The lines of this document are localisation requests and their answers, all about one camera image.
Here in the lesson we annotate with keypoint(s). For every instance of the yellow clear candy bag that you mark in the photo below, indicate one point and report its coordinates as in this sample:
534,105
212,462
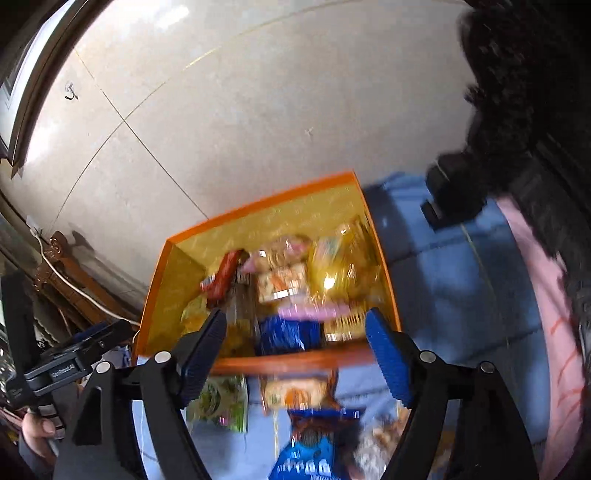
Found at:
341,272

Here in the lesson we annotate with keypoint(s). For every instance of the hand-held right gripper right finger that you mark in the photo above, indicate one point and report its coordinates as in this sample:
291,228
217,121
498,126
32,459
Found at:
388,355

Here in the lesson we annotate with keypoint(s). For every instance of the orange edged biscuit packet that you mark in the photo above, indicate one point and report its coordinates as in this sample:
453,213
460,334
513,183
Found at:
281,282

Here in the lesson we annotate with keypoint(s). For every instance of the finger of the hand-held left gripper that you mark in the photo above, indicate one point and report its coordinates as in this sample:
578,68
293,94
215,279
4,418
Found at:
113,337
90,331

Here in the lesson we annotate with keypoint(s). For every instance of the carved brown wooden table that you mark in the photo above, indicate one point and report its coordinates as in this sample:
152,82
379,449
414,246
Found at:
60,251

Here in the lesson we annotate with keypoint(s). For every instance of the white wall socket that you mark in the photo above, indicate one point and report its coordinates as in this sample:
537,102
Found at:
33,224

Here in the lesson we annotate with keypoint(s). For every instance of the tan wafer packet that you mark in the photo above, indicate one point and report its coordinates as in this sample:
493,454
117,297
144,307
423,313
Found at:
295,390

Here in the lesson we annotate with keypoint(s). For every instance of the black carved wooden headboard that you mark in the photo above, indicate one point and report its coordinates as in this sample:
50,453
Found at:
568,184

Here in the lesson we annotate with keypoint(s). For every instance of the person's left hand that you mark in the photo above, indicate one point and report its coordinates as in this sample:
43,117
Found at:
39,429

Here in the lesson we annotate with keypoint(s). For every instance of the yellow snack packet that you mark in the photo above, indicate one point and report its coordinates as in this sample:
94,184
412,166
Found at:
346,323

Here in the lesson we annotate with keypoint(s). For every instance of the metal wall hook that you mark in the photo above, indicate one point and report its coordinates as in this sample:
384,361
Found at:
70,91

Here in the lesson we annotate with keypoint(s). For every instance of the pink bed sheet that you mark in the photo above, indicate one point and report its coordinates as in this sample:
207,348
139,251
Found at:
545,300

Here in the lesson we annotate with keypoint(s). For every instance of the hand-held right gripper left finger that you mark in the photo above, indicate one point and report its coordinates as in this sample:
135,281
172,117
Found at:
203,360

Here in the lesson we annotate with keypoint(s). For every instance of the red snack packet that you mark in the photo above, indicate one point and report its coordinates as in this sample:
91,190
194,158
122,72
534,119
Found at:
224,273

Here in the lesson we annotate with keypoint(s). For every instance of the orange cardboard box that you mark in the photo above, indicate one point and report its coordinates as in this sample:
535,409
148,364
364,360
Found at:
286,363

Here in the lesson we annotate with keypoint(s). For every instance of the green white snack packet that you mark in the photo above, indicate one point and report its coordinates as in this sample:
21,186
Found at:
217,401

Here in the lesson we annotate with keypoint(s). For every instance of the blue quilted blanket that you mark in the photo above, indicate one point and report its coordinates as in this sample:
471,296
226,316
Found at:
461,300

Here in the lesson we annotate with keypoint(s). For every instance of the dark window frame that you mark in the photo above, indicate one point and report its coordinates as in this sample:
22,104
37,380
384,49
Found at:
27,92

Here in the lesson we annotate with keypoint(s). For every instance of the pink label cookie packet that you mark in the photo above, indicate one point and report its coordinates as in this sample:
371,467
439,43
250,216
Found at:
286,247

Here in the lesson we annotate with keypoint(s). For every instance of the pale yellow bun packet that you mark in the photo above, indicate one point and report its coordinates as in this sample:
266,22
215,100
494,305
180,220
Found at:
197,314

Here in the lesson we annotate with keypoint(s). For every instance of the black carved furniture post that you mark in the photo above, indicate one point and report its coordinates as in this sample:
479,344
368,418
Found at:
489,115

